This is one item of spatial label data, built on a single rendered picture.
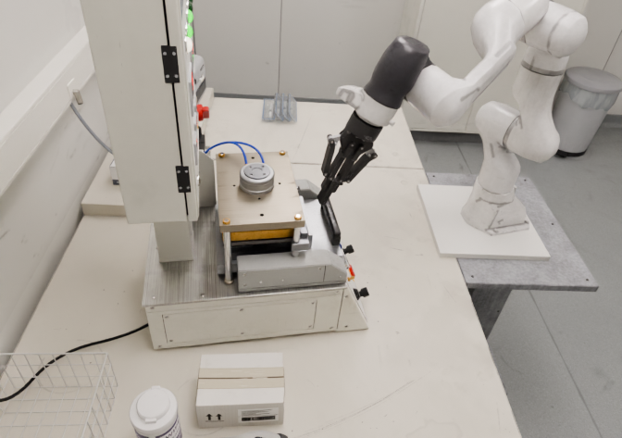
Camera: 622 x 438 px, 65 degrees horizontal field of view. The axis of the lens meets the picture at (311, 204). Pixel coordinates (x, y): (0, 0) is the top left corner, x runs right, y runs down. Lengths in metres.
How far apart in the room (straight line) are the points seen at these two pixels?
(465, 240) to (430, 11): 1.87
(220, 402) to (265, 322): 0.23
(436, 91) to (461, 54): 2.32
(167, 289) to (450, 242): 0.88
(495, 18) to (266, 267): 0.73
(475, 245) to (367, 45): 2.30
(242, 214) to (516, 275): 0.90
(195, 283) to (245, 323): 0.16
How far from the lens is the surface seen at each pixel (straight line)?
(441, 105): 1.04
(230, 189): 1.11
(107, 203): 1.63
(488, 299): 1.95
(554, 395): 2.37
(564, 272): 1.69
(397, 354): 1.29
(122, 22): 0.79
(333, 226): 1.18
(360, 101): 1.04
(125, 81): 0.82
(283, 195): 1.09
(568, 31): 1.31
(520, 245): 1.68
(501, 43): 1.16
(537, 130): 1.48
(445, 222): 1.66
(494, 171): 1.57
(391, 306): 1.38
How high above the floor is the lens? 1.78
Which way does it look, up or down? 39 degrees down
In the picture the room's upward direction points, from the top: 5 degrees clockwise
